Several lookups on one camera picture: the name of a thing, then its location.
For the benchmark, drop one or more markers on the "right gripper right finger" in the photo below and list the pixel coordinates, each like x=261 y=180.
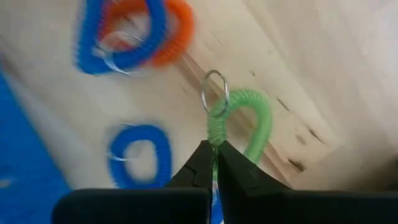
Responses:
x=245 y=180

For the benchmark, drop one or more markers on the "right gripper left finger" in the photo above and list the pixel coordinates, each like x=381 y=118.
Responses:
x=192 y=180

